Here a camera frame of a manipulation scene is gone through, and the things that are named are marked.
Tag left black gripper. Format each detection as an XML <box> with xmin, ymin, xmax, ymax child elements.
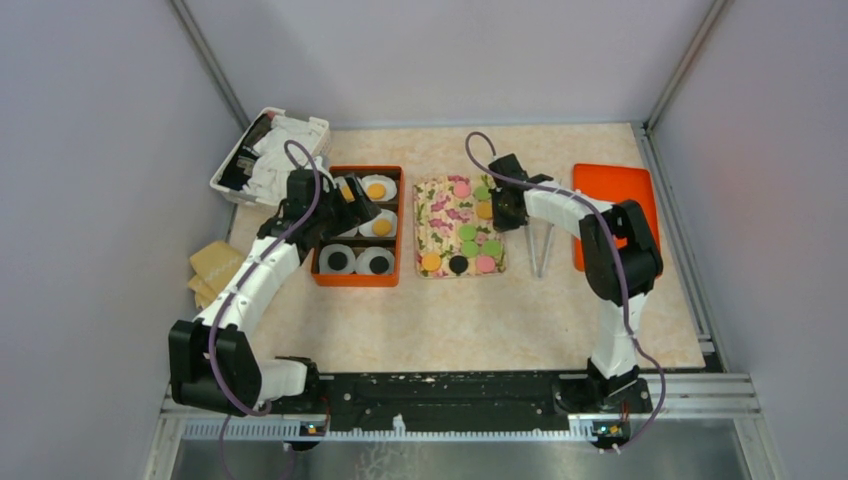
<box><xmin>312</xmin><ymin>173</ymin><xmax>380</xmax><ymax>240</ymax></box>

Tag yellow cookie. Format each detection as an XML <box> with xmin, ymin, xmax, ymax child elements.
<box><xmin>371</xmin><ymin>218</ymin><xmax>394</xmax><ymax>237</ymax></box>
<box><xmin>340</xmin><ymin>186</ymin><xmax>354</xmax><ymax>202</ymax></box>
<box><xmin>475</xmin><ymin>202</ymin><xmax>494</xmax><ymax>220</ymax></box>
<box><xmin>421</xmin><ymin>252</ymin><xmax>442</xmax><ymax>272</ymax></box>
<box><xmin>366</xmin><ymin>183</ymin><xmax>387</xmax><ymax>201</ymax></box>

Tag metal tongs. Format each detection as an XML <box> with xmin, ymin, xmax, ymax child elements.
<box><xmin>523</xmin><ymin>224</ymin><xmax>555</xmax><ymax>279</ymax></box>

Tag black cookie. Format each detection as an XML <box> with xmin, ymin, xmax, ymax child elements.
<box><xmin>327</xmin><ymin>251</ymin><xmax>350</xmax><ymax>272</ymax></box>
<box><xmin>448</xmin><ymin>255</ymin><xmax>469</xmax><ymax>276</ymax></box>
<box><xmin>368</xmin><ymin>255</ymin><xmax>392</xmax><ymax>275</ymax></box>

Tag orange cookie box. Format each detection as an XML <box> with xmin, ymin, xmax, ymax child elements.
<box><xmin>310</xmin><ymin>165</ymin><xmax>405</xmax><ymax>288</ymax></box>

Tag floral serving tray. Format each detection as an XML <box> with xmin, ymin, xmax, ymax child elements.
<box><xmin>412</xmin><ymin>175</ymin><xmax>507</xmax><ymax>279</ymax></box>

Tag orange box lid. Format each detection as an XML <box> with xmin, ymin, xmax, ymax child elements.
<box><xmin>572</xmin><ymin>163</ymin><xmax>662</xmax><ymax>251</ymax></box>

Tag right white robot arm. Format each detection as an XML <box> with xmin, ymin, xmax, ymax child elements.
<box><xmin>487</xmin><ymin>154</ymin><xmax>664</xmax><ymax>412</ymax></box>

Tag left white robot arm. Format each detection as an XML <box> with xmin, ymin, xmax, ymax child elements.
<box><xmin>168</xmin><ymin>168</ymin><xmax>381</xmax><ymax>417</ymax></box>

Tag green cookie back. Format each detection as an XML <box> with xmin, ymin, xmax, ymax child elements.
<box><xmin>473</xmin><ymin>185</ymin><xmax>491</xmax><ymax>202</ymax></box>

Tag green cookie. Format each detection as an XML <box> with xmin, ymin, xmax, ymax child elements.
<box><xmin>480</xmin><ymin>240</ymin><xmax>503</xmax><ymax>260</ymax></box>
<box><xmin>473</xmin><ymin>185</ymin><xmax>491</xmax><ymax>202</ymax></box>
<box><xmin>457</xmin><ymin>224</ymin><xmax>478</xmax><ymax>242</ymax></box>
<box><xmin>460</xmin><ymin>241</ymin><xmax>479</xmax><ymax>258</ymax></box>

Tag paper cup back left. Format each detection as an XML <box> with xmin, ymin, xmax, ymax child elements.
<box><xmin>334</xmin><ymin>176</ymin><xmax>355</xmax><ymax>202</ymax></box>

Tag paper cup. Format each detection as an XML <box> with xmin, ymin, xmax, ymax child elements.
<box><xmin>334</xmin><ymin>176</ymin><xmax>355</xmax><ymax>202</ymax></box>
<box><xmin>318</xmin><ymin>243</ymin><xmax>356</xmax><ymax>275</ymax></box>
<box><xmin>358</xmin><ymin>209</ymin><xmax>398</xmax><ymax>238</ymax></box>
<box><xmin>355</xmin><ymin>247</ymin><xmax>395</xmax><ymax>276</ymax></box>
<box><xmin>361</xmin><ymin>174</ymin><xmax>398</xmax><ymax>202</ymax></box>

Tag paper cup front left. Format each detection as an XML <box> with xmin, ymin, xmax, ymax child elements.
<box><xmin>318</xmin><ymin>243</ymin><xmax>356</xmax><ymax>275</ymax></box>

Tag green cookie right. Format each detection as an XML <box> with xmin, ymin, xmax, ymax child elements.
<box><xmin>480</xmin><ymin>240</ymin><xmax>503</xmax><ymax>260</ymax></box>

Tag green cookie middle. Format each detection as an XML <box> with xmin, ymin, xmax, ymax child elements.
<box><xmin>457</xmin><ymin>224</ymin><xmax>478</xmax><ymax>242</ymax></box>

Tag pink cookie back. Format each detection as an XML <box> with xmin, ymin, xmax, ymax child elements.
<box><xmin>453</xmin><ymin>182</ymin><xmax>472</xmax><ymax>199</ymax></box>

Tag pink cookie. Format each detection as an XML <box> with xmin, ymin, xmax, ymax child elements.
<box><xmin>475</xmin><ymin>255</ymin><xmax>497</xmax><ymax>275</ymax></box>
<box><xmin>453</xmin><ymin>182</ymin><xmax>472</xmax><ymax>199</ymax></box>

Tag paper cup middle right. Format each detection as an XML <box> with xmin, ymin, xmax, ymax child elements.
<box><xmin>358</xmin><ymin>209</ymin><xmax>398</xmax><ymax>238</ymax></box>

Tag paper cup back right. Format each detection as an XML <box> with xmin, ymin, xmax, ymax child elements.
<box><xmin>361</xmin><ymin>174</ymin><xmax>398</xmax><ymax>202</ymax></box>

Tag green cookie lower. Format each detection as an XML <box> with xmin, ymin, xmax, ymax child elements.
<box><xmin>460</xmin><ymin>241</ymin><xmax>479</xmax><ymax>258</ymax></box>

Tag paper cup front right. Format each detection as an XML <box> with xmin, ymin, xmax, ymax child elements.
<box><xmin>355</xmin><ymin>247</ymin><xmax>395</xmax><ymax>276</ymax></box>

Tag pink cookie front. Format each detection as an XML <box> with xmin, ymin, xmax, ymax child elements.
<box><xmin>475</xmin><ymin>255</ymin><xmax>497</xmax><ymax>275</ymax></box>

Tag white cloth in basket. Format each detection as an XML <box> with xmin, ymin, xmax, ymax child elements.
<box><xmin>241</xmin><ymin>113</ymin><xmax>327</xmax><ymax>204</ymax></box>

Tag black cookie front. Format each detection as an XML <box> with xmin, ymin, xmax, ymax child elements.
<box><xmin>448</xmin><ymin>255</ymin><xmax>469</xmax><ymax>276</ymax></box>

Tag white plastic basket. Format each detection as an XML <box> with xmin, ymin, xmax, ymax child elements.
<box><xmin>209</xmin><ymin>107</ymin><xmax>331</xmax><ymax>211</ymax></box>

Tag dark item in basket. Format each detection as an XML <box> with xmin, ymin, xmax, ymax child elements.
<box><xmin>213</xmin><ymin>113</ymin><xmax>273</xmax><ymax>191</ymax></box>

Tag yellow folded cloth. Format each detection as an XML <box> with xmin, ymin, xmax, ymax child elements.
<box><xmin>187</xmin><ymin>241</ymin><xmax>245</xmax><ymax>310</ymax></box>

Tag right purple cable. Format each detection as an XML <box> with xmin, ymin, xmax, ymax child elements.
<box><xmin>463</xmin><ymin>131</ymin><xmax>667</xmax><ymax>452</ymax></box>

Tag purple cable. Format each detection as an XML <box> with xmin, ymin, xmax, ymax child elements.
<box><xmin>463</xmin><ymin>131</ymin><xmax>667</xmax><ymax>452</ymax></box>
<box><xmin>207</xmin><ymin>140</ymin><xmax>324</xmax><ymax>480</ymax></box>

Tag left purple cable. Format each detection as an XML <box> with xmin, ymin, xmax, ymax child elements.
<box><xmin>207</xmin><ymin>140</ymin><xmax>324</xmax><ymax>480</ymax></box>

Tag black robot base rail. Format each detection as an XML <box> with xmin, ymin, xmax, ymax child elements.
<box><xmin>271</xmin><ymin>370</ymin><xmax>653</xmax><ymax>433</ymax></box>

